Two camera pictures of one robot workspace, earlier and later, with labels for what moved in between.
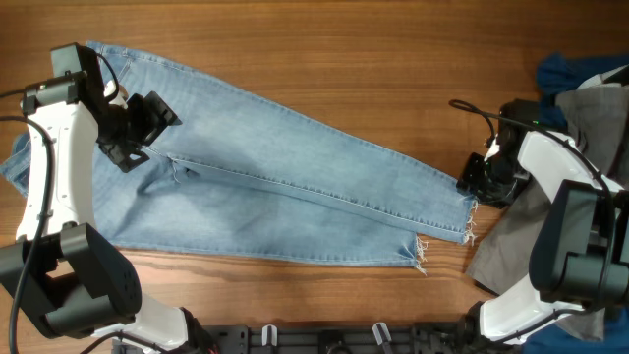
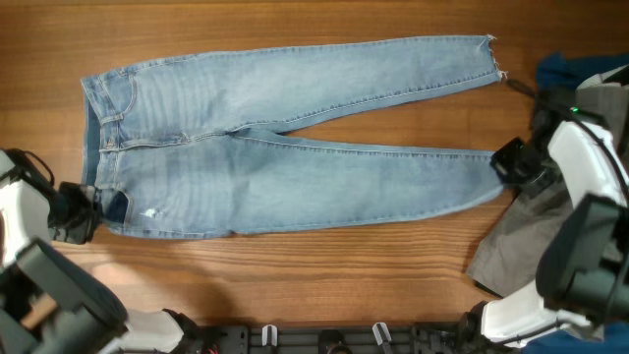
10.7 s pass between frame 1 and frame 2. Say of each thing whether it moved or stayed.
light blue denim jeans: moved
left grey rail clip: stayed
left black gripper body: moved
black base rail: stayed
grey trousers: stayed
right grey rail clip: stayed
